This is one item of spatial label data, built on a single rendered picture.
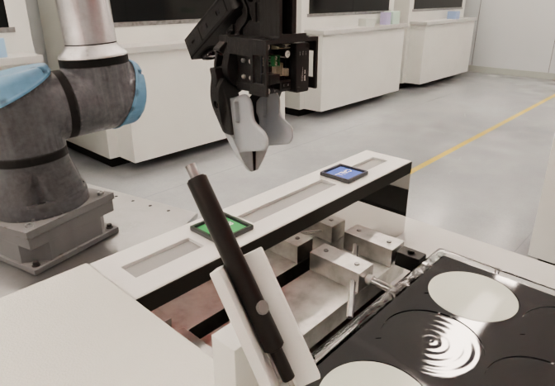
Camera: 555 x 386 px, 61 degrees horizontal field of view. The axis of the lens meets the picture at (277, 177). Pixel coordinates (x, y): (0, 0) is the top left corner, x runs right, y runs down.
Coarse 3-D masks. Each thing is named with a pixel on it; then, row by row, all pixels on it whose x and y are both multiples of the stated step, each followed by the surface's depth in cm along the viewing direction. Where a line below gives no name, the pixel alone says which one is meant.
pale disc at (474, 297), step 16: (448, 272) 60; (464, 272) 60; (432, 288) 57; (448, 288) 57; (464, 288) 57; (480, 288) 57; (496, 288) 57; (448, 304) 54; (464, 304) 54; (480, 304) 54; (496, 304) 54; (512, 304) 54; (480, 320) 52; (496, 320) 52
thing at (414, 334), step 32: (416, 288) 57; (512, 288) 57; (384, 320) 52; (416, 320) 52; (448, 320) 52; (512, 320) 52; (544, 320) 52; (352, 352) 47; (384, 352) 47; (416, 352) 47; (448, 352) 47; (480, 352) 47; (512, 352) 47; (544, 352) 47; (448, 384) 43; (480, 384) 43; (512, 384) 43; (544, 384) 43
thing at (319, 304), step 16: (384, 272) 64; (400, 272) 68; (288, 288) 60; (304, 288) 60; (320, 288) 60; (336, 288) 60; (368, 288) 62; (288, 304) 57; (304, 304) 57; (320, 304) 57; (336, 304) 57; (304, 320) 55; (320, 320) 55; (336, 320) 57; (208, 336) 52; (304, 336) 52; (320, 336) 55
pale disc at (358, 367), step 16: (336, 368) 45; (352, 368) 45; (368, 368) 45; (384, 368) 45; (320, 384) 43; (336, 384) 43; (352, 384) 43; (368, 384) 43; (384, 384) 43; (400, 384) 43; (416, 384) 43
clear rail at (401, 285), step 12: (420, 264) 62; (432, 264) 62; (408, 276) 59; (396, 288) 57; (384, 300) 55; (360, 312) 53; (372, 312) 53; (348, 324) 50; (360, 324) 51; (336, 336) 49; (348, 336) 49; (324, 348) 47; (336, 348) 48
